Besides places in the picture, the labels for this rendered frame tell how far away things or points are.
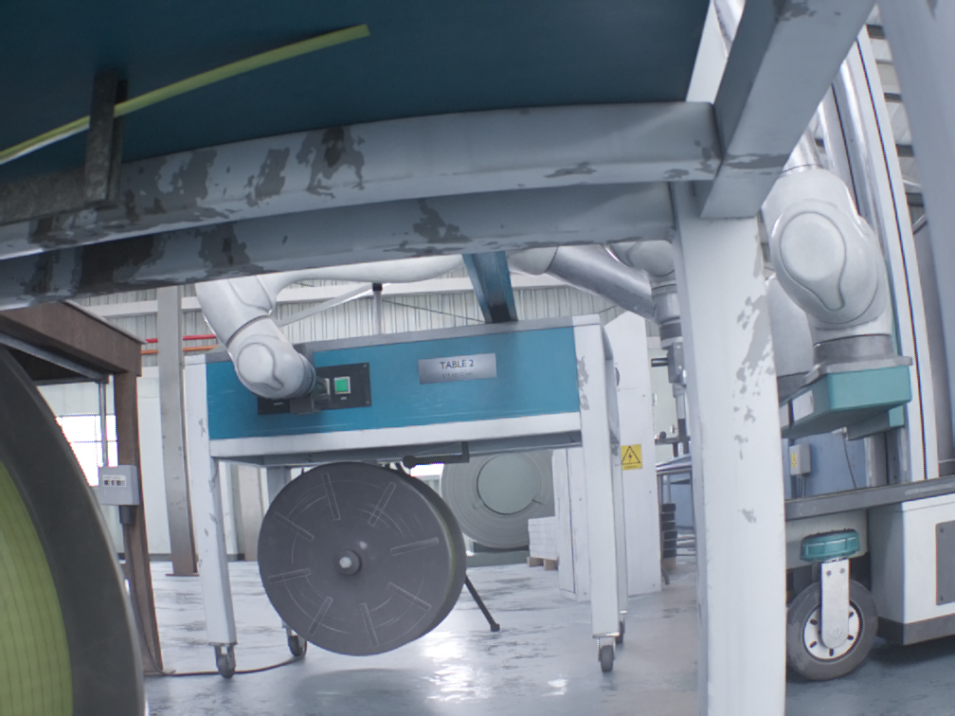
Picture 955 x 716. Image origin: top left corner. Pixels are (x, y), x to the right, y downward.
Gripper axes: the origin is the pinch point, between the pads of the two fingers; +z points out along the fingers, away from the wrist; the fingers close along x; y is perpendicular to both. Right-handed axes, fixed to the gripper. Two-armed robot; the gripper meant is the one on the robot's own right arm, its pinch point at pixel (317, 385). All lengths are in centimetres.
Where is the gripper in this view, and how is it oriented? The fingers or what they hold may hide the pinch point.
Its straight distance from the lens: 233.0
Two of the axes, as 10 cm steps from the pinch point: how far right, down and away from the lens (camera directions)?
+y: 9.7, -1.8, -1.5
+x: -1.6, -9.7, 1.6
